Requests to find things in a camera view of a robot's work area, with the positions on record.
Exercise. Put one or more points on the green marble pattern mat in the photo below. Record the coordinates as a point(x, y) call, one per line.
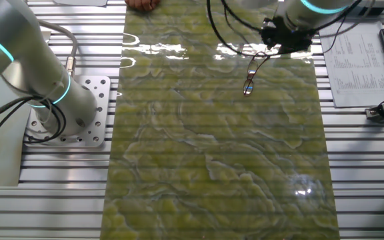
point(195, 150)

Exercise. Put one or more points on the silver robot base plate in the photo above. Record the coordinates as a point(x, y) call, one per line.
point(100, 110)

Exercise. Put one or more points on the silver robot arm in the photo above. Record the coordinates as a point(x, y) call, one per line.
point(45, 76)

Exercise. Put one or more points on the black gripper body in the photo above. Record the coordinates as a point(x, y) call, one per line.
point(285, 35)

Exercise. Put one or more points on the person's hand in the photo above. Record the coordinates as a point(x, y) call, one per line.
point(143, 4)

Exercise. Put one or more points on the red frame glasses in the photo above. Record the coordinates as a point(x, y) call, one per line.
point(250, 75)

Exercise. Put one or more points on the printed table paper sheet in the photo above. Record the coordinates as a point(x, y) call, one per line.
point(355, 66)

